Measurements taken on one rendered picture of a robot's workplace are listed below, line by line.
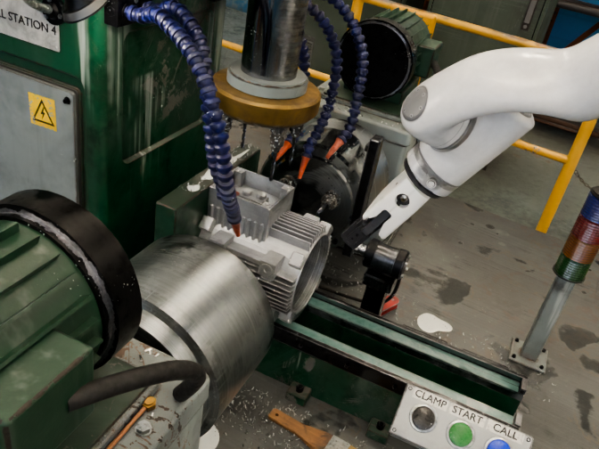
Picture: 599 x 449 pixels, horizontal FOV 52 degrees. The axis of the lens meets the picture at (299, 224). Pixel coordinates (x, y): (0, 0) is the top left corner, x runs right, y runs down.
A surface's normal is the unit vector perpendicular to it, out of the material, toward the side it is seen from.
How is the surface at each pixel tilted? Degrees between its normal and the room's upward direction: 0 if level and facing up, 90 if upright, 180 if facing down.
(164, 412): 0
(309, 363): 90
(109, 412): 0
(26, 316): 50
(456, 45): 90
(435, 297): 0
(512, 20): 90
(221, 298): 35
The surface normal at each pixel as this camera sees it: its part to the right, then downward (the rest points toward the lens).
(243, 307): 0.80, -0.26
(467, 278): 0.16, -0.84
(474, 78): -0.51, -0.32
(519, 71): -0.14, -0.36
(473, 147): 0.07, 0.74
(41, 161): -0.41, 0.43
